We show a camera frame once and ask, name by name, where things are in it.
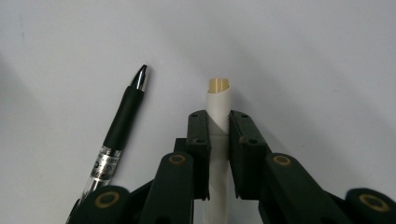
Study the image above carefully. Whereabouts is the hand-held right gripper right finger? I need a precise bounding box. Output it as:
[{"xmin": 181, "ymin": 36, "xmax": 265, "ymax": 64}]
[{"xmin": 228, "ymin": 109, "xmax": 272, "ymax": 201}]

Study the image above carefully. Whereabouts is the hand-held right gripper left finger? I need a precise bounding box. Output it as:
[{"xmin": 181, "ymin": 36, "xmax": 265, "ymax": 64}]
[{"xmin": 186, "ymin": 109, "xmax": 213, "ymax": 201}]

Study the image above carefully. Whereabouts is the white paper tube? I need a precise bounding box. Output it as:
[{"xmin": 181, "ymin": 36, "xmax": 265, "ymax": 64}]
[{"xmin": 203, "ymin": 77, "xmax": 233, "ymax": 224}]

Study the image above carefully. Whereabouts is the black pen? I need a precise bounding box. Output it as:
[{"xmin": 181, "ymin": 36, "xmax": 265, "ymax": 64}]
[{"xmin": 64, "ymin": 63, "xmax": 150, "ymax": 224}]

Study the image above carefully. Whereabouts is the white table sheet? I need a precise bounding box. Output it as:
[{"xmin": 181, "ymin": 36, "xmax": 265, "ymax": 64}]
[{"xmin": 0, "ymin": 0, "xmax": 396, "ymax": 224}]

